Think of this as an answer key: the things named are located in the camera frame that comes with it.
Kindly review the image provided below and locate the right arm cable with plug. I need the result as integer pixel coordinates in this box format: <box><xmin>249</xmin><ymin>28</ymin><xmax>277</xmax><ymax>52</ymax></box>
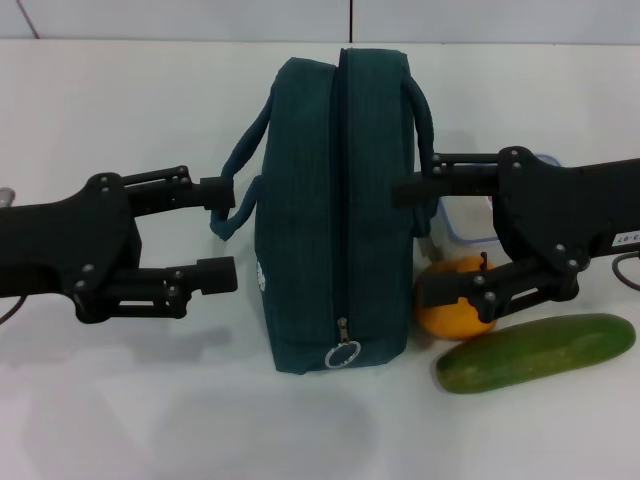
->
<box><xmin>612</xmin><ymin>252</ymin><xmax>640</xmax><ymax>291</ymax></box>

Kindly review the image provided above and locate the dark teal insulated lunch bag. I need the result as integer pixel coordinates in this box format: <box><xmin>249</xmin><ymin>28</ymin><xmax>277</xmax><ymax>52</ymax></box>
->
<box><xmin>208</xmin><ymin>46</ymin><xmax>436</xmax><ymax>374</ymax></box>

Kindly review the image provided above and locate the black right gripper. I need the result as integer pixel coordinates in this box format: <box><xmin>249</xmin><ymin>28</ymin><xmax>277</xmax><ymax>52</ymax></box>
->
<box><xmin>391</xmin><ymin>146</ymin><xmax>640</xmax><ymax>324</ymax></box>

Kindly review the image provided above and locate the green cucumber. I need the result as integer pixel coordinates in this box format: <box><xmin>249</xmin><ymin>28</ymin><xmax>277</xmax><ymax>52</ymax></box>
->
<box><xmin>434</xmin><ymin>313</ymin><xmax>636</xmax><ymax>396</ymax></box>

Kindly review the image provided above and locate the clear blue-rimmed plastic container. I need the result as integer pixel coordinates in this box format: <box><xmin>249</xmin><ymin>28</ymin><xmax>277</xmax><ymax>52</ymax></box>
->
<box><xmin>424</xmin><ymin>153</ymin><xmax>562</xmax><ymax>264</ymax></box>

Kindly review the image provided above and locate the orange pear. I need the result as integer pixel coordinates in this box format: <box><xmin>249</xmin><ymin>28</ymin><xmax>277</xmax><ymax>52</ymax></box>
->
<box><xmin>417</xmin><ymin>252</ymin><xmax>499</xmax><ymax>341</ymax></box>

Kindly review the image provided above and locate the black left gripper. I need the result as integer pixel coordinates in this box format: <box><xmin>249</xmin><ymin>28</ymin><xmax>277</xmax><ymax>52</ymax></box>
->
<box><xmin>0</xmin><ymin>164</ymin><xmax>239</xmax><ymax>326</ymax></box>

